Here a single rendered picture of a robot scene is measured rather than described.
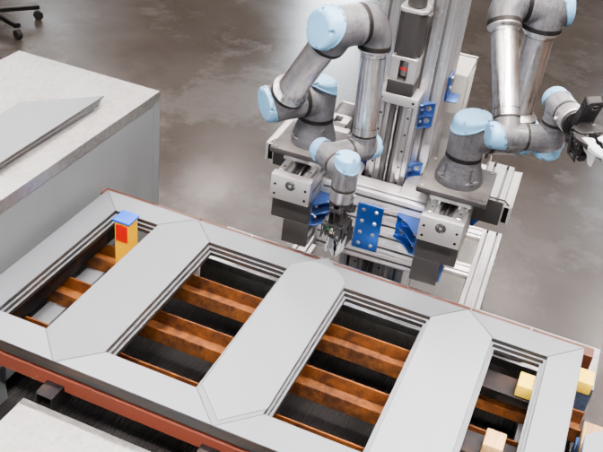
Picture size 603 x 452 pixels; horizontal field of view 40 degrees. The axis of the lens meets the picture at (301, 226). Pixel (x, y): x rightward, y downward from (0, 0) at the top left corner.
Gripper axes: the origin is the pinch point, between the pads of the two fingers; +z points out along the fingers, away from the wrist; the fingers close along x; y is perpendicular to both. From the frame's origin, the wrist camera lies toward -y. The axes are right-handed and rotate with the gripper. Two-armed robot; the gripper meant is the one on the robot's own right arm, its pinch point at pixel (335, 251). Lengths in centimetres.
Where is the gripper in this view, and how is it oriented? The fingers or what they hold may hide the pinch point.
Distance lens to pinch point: 258.7
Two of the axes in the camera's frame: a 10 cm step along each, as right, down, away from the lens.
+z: -1.0, 8.2, 5.6
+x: 9.2, 3.0, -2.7
